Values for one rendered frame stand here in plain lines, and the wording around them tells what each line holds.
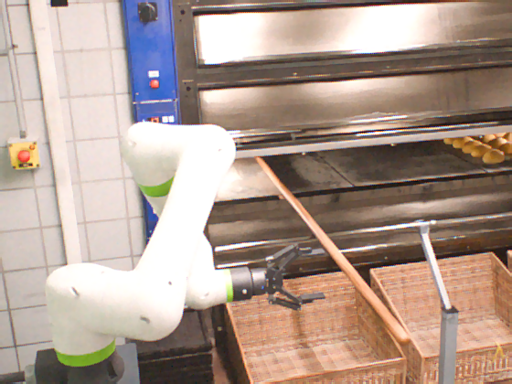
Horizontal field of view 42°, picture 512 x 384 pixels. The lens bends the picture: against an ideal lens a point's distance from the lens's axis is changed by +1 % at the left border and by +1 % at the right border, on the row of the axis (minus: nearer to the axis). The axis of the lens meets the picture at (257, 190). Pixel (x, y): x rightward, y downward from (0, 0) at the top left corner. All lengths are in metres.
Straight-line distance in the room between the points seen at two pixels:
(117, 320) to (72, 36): 1.24
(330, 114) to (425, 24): 0.48
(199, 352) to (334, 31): 1.22
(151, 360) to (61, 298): 0.93
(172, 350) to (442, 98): 1.38
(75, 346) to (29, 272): 1.16
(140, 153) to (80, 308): 0.41
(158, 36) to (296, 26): 0.49
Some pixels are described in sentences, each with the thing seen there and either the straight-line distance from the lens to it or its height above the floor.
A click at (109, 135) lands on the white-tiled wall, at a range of 2.38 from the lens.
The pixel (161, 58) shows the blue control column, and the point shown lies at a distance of 2.31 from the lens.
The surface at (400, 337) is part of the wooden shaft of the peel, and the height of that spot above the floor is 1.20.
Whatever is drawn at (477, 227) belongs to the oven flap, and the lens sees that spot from 2.88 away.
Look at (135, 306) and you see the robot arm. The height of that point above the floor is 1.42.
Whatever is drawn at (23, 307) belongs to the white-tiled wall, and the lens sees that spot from 2.62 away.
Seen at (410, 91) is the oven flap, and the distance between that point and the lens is 2.60.
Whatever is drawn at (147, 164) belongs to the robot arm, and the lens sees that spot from 1.57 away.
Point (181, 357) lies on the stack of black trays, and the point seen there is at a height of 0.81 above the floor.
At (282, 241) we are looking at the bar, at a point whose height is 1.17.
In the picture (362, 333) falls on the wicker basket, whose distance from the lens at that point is 2.73.
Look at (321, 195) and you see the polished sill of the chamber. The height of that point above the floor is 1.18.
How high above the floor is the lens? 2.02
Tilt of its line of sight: 19 degrees down
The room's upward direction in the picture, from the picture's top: 2 degrees counter-clockwise
